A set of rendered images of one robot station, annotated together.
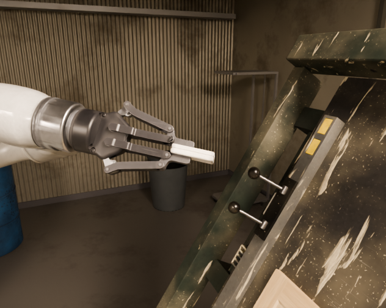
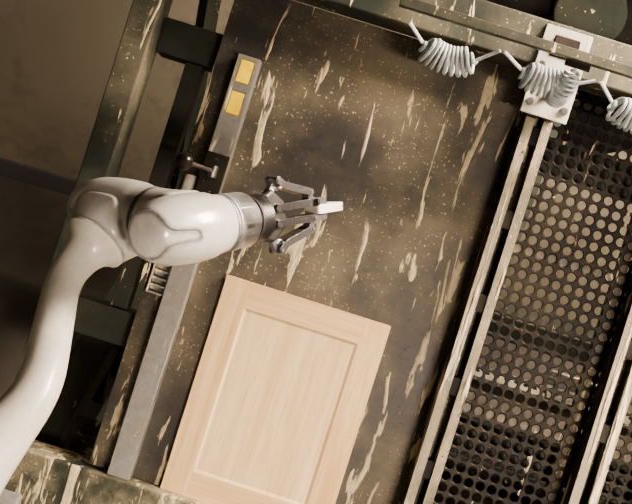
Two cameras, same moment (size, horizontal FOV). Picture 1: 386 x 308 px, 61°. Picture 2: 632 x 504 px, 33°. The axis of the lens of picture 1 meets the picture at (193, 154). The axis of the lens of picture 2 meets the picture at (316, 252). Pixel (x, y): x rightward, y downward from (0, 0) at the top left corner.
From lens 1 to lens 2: 1.66 m
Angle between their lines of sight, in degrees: 61
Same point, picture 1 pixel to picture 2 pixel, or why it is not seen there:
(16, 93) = (219, 209)
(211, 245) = not seen: hidden behind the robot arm
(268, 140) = (136, 86)
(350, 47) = not seen: outside the picture
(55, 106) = (248, 208)
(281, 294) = (247, 300)
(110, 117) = (270, 198)
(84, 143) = (270, 234)
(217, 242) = not seen: hidden behind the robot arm
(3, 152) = (88, 271)
